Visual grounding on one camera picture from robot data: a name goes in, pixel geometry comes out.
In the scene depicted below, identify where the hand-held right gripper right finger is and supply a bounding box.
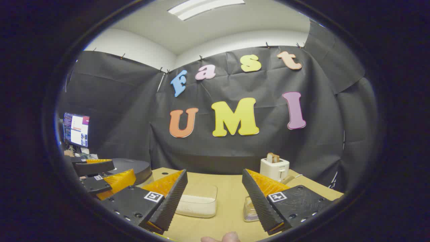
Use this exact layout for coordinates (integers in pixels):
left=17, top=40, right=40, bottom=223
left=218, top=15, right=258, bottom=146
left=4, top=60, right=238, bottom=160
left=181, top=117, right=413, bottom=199
left=242, top=169, right=335, bottom=236

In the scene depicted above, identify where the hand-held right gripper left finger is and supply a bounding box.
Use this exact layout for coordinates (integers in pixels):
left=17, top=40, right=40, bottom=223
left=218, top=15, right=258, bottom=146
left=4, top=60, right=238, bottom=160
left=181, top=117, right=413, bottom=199
left=100, top=169, right=188, bottom=235

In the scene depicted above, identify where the black silver rice cooker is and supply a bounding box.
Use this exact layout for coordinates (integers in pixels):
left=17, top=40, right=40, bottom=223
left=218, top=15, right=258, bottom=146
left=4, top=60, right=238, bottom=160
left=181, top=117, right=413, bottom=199
left=107, top=158, right=153, bottom=185

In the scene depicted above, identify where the clear plastic rice container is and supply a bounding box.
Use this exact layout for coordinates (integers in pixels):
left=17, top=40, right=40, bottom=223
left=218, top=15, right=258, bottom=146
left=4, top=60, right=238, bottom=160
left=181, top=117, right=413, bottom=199
left=175, top=183, right=218, bottom=218

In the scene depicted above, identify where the white toaster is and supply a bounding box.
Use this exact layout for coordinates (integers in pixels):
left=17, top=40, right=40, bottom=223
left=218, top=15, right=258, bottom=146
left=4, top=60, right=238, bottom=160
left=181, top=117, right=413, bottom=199
left=260, top=157, right=290, bottom=180

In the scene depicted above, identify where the computer monitor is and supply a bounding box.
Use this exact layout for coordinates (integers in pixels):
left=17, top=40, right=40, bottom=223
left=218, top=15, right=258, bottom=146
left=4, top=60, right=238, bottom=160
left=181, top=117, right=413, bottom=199
left=63, top=113, right=90, bottom=148

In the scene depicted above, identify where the black backdrop cloth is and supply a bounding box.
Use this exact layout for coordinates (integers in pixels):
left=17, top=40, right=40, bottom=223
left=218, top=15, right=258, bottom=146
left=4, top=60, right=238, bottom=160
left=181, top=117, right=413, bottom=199
left=59, top=20, right=378, bottom=192

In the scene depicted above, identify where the ceiling light panel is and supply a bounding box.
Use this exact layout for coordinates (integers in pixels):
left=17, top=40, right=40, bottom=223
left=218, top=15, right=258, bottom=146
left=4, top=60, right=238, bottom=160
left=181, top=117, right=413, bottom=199
left=167, top=0, right=246, bottom=21

